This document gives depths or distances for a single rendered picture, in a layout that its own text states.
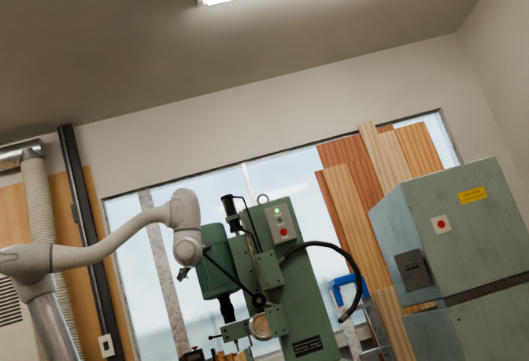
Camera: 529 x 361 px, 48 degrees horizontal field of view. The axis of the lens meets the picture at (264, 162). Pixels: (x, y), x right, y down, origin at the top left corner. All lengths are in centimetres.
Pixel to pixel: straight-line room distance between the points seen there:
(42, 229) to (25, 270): 184
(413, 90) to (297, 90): 86
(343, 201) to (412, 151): 62
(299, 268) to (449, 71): 256
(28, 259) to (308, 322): 113
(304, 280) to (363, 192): 162
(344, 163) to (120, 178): 153
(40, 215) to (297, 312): 204
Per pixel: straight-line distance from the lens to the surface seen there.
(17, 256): 218
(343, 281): 334
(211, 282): 260
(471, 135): 458
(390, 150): 425
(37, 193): 409
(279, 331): 246
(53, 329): 229
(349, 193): 404
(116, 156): 422
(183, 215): 220
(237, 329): 263
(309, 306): 257
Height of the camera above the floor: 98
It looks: 16 degrees up
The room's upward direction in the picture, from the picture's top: 17 degrees counter-clockwise
